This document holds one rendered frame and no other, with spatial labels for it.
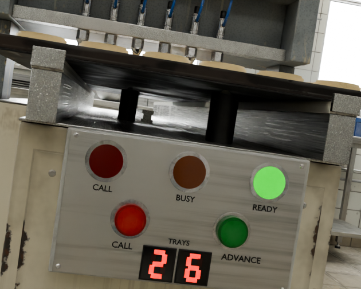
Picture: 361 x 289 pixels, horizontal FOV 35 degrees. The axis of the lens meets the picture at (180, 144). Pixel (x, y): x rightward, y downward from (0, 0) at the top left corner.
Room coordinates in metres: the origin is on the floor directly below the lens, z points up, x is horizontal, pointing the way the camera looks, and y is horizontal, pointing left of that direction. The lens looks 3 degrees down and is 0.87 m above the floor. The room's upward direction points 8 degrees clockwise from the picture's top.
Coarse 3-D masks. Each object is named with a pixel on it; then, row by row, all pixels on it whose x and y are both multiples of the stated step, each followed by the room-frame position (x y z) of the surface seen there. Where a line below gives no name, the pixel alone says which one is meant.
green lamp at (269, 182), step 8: (264, 168) 0.56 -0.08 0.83; (272, 168) 0.56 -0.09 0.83; (256, 176) 0.56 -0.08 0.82; (264, 176) 0.56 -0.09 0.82; (272, 176) 0.56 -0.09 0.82; (280, 176) 0.56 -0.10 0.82; (256, 184) 0.56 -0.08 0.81; (264, 184) 0.56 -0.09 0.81; (272, 184) 0.56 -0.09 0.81; (280, 184) 0.56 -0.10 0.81; (256, 192) 0.56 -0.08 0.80; (264, 192) 0.56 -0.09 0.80; (272, 192) 0.56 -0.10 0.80; (280, 192) 0.56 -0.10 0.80
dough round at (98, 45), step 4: (80, 44) 0.57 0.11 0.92; (84, 44) 0.57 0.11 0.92; (88, 44) 0.56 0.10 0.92; (92, 44) 0.56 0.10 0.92; (96, 44) 0.56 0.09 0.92; (100, 44) 0.56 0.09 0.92; (104, 44) 0.56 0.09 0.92; (108, 44) 0.56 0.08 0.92; (100, 48) 0.56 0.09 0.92; (104, 48) 0.56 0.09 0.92; (108, 48) 0.56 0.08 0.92; (112, 48) 0.56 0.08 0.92; (116, 48) 0.57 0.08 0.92; (120, 48) 0.57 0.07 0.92; (124, 48) 0.58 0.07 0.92; (124, 52) 0.57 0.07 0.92
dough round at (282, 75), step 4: (260, 72) 0.60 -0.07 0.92; (264, 72) 0.60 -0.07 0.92; (268, 72) 0.60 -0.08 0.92; (272, 72) 0.59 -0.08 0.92; (276, 72) 0.59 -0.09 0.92; (280, 72) 0.59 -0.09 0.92; (272, 76) 0.59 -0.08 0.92; (276, 76) 0.59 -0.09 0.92; (280, 76) 0.59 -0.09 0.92; (284, 76) 0.59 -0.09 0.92; (288, 76) 0.59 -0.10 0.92; (292, 76) 0.59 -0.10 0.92; (296, 76) 0.60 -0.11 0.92; (300, 76) 0.60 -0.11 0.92; (296, 80) 0.59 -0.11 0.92; (300, 80) 0.60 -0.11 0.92
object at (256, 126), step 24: (336, 96) 0.57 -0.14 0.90; (192, 120) 1.42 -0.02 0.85; (240, 120) 0.93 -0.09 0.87; (264, 120) 0.79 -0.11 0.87; (288, 120) 0.69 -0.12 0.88; (312, 120) 0.62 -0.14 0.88; (336, 120) 0.57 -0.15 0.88; (264, 144) 0.78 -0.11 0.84; (288, 144) 0.68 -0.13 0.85; (312, 144) 0.60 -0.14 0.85; (336, 144) 0.57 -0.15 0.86
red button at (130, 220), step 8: (120, 208) 0.54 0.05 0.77; (128, 208) 0.54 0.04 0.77; (136, 208) 0.54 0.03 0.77; (120, 216) 0.53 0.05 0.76; (128, 216) 0.54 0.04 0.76; (136, 216) 0.54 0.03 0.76; (144, 216) 0.54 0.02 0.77; (120, 224) 0.53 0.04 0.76; (128, 224) 0.54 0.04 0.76; (136, 224) 0.54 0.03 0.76; (144, 224) 0.54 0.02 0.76; (120, 232) 0.54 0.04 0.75; (128, 232) 0.54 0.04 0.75; (136, 232) 0.54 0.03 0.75
